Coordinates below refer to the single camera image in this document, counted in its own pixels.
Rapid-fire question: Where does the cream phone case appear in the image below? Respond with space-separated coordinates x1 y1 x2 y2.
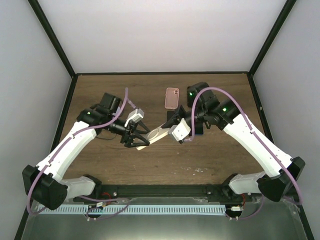
141 126 170 145

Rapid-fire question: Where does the light blue slotted strip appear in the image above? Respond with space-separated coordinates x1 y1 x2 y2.
41 204 226 216

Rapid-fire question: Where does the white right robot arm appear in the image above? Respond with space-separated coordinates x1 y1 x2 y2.
161 82 306 205

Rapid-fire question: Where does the blue smartphone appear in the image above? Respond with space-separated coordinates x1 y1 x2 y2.
194 124 204 136

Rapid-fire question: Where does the black phone case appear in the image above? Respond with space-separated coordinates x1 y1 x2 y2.
187 86 194 108

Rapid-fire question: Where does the black frame rail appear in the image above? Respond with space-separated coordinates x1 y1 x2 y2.
32 183 297 201

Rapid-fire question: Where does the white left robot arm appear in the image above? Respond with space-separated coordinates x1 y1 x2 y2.
22 93 150 212

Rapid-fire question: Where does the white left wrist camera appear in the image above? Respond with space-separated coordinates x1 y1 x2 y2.
124 108 145 127

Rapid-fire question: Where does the pink phone case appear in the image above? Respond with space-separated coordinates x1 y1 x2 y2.
164 87 180 110

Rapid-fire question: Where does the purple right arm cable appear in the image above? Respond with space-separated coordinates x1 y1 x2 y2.
179 86 304 221

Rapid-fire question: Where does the white smartphone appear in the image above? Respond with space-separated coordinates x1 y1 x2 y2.
166 110 175 122

